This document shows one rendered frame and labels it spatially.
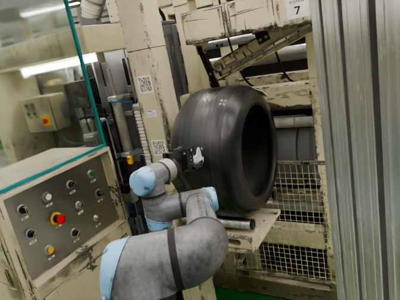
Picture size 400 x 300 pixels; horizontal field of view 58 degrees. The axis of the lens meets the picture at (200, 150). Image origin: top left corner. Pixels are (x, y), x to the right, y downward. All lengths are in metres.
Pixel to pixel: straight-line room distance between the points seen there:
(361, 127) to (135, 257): 0.56
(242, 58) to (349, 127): 1.62
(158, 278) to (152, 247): 0.05
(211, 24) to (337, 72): 1.52
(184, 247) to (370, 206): 0.52
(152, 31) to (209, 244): 1.11
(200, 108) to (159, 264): 0.84
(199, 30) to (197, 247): 1.23
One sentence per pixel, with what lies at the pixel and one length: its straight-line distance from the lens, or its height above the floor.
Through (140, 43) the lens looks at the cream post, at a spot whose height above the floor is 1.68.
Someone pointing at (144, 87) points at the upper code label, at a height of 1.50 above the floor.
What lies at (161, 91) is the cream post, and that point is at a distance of 1.60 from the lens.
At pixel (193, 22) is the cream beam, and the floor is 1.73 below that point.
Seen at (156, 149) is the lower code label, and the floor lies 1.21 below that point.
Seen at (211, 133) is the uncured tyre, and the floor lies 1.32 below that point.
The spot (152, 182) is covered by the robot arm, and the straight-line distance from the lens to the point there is 1.03.
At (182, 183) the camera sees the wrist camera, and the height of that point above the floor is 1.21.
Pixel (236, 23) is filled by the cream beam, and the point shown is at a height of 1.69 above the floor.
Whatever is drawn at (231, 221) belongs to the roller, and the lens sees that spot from 1.54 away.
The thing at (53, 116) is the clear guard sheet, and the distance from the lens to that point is 1.55.
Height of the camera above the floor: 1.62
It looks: 16 degrees down
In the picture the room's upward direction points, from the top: 11 degrees counter-clockwise
